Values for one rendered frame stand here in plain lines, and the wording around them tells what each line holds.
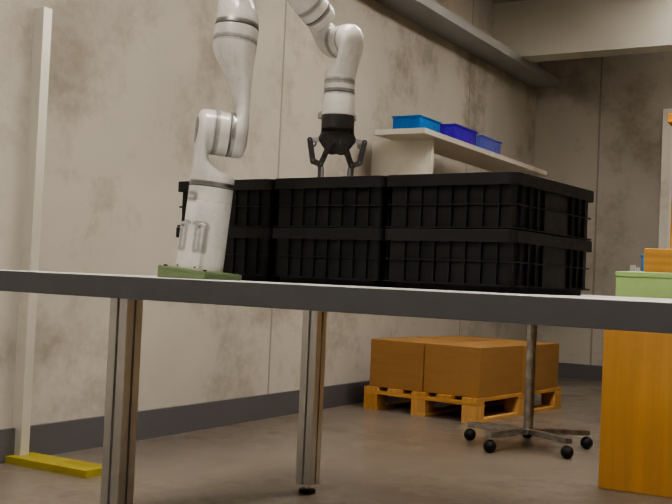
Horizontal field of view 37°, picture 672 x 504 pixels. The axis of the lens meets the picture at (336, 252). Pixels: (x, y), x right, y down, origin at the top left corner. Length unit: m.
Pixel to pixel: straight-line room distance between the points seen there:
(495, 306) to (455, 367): 3.94
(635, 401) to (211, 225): 2.12
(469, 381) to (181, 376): 1.60
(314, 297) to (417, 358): 3.92
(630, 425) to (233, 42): 2.25
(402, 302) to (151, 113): 2.98
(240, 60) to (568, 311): 0.97
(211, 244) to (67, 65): 2.09
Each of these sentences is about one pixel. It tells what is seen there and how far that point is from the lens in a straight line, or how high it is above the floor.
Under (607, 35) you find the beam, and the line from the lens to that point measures 7.51.
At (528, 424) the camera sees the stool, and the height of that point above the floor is 0.11.
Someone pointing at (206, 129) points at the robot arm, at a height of 1.00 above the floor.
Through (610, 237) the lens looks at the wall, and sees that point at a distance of 8.32.
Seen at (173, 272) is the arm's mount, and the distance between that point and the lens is 2.04.
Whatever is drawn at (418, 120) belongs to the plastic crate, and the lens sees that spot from 5.70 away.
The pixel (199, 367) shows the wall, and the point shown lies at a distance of 4.65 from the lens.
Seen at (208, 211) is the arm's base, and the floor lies 0.84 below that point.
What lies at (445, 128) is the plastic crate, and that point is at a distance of 6.11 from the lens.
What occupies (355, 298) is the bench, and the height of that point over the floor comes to 0.68.
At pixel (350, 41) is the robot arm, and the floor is 1.24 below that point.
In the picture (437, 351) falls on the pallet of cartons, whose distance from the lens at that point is 5.42.
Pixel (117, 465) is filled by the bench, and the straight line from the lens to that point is 2.62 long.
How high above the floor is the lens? 0.71
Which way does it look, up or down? 2 degrees up
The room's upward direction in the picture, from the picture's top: 3 degrees clockwise
